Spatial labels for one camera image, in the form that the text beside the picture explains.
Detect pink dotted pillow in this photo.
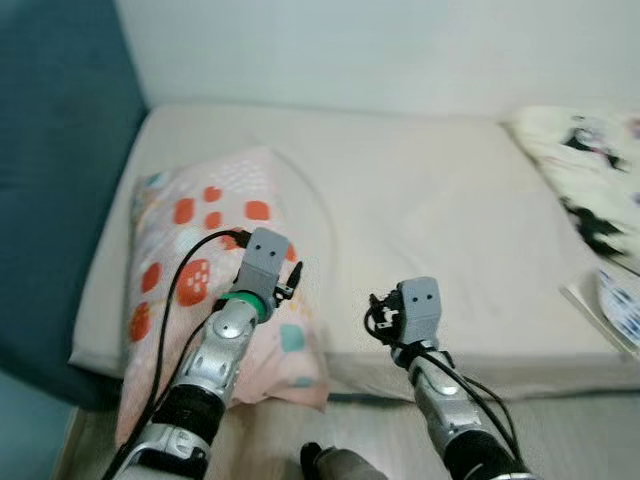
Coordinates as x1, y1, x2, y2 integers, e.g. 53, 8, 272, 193
115, 147, 331, 446

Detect white book blue letters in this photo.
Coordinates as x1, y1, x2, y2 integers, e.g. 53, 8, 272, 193
560, 268, 640, 359

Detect cream cartoon print blanket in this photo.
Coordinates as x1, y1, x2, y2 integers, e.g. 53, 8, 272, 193
505, 105, 640, 276

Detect cream sheeted mattress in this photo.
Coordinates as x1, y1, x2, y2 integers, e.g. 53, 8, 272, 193
70, 100, 640, 401

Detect grey right robot leg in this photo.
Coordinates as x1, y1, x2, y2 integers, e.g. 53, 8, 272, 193
300, 443, 391, 480

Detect blue upholstered headboard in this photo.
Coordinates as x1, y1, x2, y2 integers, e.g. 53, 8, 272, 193
0, 0, 149, 411

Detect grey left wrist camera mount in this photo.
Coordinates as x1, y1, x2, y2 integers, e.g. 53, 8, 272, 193
238, 227, 293, 301

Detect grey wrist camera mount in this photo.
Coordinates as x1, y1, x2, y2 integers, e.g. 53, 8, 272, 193
397, 277, 443, 346
238, 227, 293, 301

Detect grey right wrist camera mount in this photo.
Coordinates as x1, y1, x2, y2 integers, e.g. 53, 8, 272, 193
397, 277, 443, 346

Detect dark teal bed frame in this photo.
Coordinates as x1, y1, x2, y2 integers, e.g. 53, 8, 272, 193
328, 392, 426, 404

